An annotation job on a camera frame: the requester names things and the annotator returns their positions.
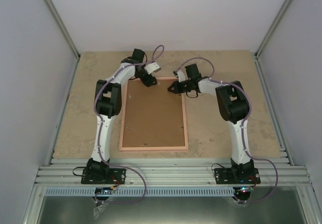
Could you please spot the blue grey cable duct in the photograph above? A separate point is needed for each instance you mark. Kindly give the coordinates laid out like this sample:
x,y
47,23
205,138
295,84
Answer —
x,y
140,191

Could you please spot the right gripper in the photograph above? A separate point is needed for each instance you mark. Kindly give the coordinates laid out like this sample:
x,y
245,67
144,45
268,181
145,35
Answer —
x,y
177,89

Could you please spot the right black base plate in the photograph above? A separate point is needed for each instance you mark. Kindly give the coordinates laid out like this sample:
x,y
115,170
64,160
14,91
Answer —
x,y
226,176

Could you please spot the brown backing board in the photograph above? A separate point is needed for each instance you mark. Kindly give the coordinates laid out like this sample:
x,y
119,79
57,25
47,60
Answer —
x,y
153,115

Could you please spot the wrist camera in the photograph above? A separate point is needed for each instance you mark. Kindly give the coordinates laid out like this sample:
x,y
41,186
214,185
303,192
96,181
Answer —
x,y
179,75
152,67

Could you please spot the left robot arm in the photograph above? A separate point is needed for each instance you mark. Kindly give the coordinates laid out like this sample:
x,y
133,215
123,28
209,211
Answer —
x,y
107,106

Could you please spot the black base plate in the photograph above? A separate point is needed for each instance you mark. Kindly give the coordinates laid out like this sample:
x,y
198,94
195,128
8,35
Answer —
x,y
226,176
113,176

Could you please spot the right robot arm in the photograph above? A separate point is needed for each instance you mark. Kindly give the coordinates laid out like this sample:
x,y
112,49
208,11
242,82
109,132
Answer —
x,y
234,108

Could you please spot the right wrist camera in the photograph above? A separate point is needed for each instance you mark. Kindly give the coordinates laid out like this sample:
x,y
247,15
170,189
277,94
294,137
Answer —
x,y
179,75

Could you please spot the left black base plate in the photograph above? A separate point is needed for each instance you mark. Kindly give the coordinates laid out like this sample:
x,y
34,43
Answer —
x,y
113,176

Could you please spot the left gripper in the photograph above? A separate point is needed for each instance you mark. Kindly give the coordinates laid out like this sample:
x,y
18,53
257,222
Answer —
x,y
148,81

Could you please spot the aluminium rail base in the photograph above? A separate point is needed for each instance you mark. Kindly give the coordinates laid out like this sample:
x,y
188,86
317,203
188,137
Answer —
x,y
170,173

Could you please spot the pink picture frame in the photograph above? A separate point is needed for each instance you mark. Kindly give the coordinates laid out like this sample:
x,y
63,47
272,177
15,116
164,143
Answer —
x,y
120,133

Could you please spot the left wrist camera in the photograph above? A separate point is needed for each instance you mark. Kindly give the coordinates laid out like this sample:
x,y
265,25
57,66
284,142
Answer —
x,y
152,67

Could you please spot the right corner aluminium post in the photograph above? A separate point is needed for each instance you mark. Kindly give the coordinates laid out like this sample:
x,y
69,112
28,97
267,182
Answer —
x,y
277,20

